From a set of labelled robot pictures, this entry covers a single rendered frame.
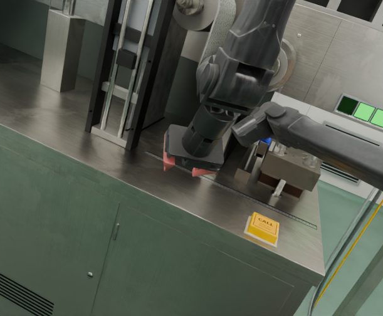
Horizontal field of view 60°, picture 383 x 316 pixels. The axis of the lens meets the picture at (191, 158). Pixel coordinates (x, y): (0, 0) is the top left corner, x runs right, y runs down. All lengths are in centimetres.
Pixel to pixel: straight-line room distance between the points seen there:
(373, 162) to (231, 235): 37
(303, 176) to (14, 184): 85
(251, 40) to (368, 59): 90
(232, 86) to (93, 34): 116
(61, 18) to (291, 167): 91
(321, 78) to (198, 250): 76
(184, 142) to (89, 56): 106
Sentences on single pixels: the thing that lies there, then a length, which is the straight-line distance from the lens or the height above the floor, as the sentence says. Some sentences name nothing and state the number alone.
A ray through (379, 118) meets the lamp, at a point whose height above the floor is 118.
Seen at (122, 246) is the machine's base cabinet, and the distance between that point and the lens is 99.
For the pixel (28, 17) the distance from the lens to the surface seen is 159.
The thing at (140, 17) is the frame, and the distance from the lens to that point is 96.
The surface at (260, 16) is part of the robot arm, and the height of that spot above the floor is 135.
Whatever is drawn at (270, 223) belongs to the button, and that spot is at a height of 92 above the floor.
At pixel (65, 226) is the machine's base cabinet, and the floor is 65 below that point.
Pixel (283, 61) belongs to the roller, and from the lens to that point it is 96.
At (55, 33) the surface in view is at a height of 110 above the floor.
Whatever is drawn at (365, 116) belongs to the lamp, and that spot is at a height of 117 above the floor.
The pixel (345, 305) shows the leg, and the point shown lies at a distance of 194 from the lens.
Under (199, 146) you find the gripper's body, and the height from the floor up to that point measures 114.
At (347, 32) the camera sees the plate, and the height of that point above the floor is 140.
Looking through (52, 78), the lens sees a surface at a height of 94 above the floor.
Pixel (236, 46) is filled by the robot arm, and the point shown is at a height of 131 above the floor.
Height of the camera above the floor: 134
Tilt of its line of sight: 24 degrees down
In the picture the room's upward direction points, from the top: 19 degrees clockwise
